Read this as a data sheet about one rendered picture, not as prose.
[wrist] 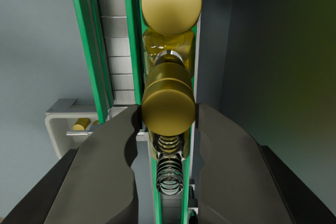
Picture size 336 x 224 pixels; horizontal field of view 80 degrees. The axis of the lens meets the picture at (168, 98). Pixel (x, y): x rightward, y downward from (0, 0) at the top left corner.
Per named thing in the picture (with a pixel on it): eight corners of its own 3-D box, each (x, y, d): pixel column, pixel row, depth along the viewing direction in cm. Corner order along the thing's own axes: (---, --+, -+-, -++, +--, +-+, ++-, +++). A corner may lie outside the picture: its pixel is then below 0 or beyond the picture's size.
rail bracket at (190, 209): (207, 185, 60) (217, 233, 48) (184, 185, 60) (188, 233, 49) (209, 175, 58) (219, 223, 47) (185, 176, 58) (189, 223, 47)
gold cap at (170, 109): (190, 102, 17) (197, 137, 13) (147, 104, 17) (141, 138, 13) (191, 61, 15) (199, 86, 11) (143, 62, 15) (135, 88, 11)
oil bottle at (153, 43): (183, 42, 40) (196, 90, 21) (155, 43, 40) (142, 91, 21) (183, 11, 37) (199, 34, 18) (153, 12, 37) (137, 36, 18)
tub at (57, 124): (137, 143, 68) (133, 162, 61) (71, 143, 69) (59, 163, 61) (132, 98, 60) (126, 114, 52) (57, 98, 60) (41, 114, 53)
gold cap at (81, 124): (79, 125, 63) (73, 134, 59) (77, 115, 61) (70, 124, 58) (91, 125, 63) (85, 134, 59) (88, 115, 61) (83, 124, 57)
